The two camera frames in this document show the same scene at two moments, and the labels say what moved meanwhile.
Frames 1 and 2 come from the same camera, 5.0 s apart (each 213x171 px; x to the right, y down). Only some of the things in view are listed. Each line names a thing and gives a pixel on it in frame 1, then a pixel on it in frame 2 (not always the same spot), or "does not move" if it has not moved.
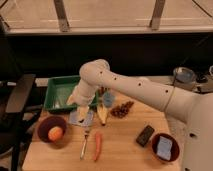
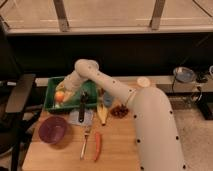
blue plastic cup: x=108 y=99 does not move
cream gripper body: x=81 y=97 to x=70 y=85
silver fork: x=84 y=144 does not move
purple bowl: x=48 y=122 does not move
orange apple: x=55 y=133 to x=59 y=96
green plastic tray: x=59 y=91 does not move
